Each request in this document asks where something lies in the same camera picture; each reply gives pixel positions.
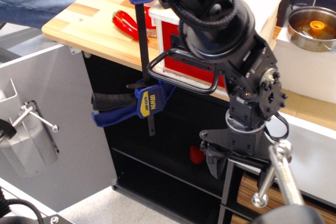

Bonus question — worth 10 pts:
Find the small red object on shelf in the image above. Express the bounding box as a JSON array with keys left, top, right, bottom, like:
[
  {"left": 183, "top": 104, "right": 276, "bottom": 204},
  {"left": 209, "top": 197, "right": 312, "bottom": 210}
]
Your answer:
[{"left": 190, "top": 145, "right": 206, "bottom": 165}]

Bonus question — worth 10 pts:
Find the red toy pepper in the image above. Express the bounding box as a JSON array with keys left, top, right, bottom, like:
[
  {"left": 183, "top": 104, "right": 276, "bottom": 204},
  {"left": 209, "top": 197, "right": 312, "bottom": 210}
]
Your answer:
[{"left": 112, "top": 10, "right": 139, "bottom": 41}]

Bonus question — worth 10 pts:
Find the silver screw clamp left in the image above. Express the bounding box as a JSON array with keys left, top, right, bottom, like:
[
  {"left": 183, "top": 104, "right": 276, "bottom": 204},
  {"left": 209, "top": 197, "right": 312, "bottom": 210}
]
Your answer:
[{"left": 0, "top": 104, "right": 59, "bottom": 144}]

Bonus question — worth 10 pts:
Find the silver screw clamp right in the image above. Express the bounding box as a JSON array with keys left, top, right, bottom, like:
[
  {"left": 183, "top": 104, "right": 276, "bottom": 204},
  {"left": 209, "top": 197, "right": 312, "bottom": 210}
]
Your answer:
[{"left": 251, "top": 140, "right": 305, "bottom": 208}]

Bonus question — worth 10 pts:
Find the silver screw clamp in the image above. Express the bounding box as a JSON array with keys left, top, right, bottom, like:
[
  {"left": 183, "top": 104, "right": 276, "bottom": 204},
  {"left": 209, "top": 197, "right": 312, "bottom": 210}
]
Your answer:
[
  {"left": 251, "top": 140, "right": 305, "bottom": 208},
  {"left": 0, "top": 104, "right": 59, "bottom": 144}
]

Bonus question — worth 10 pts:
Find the grey cabinet door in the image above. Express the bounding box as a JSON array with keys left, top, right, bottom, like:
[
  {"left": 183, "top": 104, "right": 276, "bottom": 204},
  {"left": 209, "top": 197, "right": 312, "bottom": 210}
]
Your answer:
[{"left": 1, "top": 45, "right": 116, "bottom": 211}]

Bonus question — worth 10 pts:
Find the blue Irwin bar clamp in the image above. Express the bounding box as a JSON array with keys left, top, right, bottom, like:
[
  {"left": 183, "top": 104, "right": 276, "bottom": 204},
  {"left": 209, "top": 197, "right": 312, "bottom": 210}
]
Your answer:
[{"left": 91, "top": 0, "right": 175, "bottom": 136}]

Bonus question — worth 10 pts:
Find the white sink counter unit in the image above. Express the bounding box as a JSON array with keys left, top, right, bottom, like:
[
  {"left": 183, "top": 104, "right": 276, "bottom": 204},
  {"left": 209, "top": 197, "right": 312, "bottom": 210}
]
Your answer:
[{"left": 274, "top": 27, "right": 336, "bottom": 103}]

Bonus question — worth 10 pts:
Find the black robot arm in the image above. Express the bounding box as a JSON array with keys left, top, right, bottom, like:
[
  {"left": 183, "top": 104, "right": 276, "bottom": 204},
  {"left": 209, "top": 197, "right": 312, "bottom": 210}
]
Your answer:
[{"left": 147, "top": 0, "right": 287, "bottom": 178}]

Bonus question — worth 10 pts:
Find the white box with red drawer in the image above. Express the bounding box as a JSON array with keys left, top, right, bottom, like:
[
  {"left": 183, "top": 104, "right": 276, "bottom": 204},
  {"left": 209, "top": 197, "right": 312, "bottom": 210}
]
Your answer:
[{"left": 148, "top": 0, "right": 289, "bottom": 97}]

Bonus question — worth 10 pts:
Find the steel cooking pot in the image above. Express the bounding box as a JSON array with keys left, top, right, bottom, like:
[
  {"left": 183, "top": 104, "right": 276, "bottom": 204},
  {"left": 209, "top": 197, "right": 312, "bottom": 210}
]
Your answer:
[{"left": 287, "top": 6, "right": 335, "bottom": 52}]

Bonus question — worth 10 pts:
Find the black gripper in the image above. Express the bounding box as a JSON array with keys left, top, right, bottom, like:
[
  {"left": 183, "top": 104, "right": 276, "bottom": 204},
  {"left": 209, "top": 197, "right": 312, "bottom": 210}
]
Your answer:
[{"left": 199, "top": 125, "right": 274, "bottom": 195}]

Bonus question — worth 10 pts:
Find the orange funnel in pot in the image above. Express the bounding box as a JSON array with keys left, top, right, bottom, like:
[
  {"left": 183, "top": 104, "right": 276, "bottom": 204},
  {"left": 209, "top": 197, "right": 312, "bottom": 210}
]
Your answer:
[{"left": 310, "top": 20, "right": 325, "bottom": 32}]

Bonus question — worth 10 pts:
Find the black cable bottom left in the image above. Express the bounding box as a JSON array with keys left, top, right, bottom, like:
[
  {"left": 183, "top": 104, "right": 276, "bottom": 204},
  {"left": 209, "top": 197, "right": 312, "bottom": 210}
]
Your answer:
[{"left": 0, "top": 186, "right": 44, "bottom": 224}]

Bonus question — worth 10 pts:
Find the red clear bottle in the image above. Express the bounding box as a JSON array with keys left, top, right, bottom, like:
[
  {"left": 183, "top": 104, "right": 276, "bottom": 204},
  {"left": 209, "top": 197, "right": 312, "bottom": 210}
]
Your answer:
[{"left": 144, "top": 0, "right": 162, "bottom": 38}]

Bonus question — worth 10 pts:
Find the black wire drawer handle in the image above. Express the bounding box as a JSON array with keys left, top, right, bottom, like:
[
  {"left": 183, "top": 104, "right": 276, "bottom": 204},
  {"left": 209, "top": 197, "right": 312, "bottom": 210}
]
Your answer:
[{"left": 146, "top": 48, "right": 221, "bottom": 95}]

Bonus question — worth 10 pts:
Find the black shelf cabinet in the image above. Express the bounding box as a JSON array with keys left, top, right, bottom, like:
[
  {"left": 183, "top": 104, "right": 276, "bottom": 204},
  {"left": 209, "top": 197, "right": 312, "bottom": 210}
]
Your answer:
[{"left": 83, "top": 52, "right": 266, "bottom": 224}]

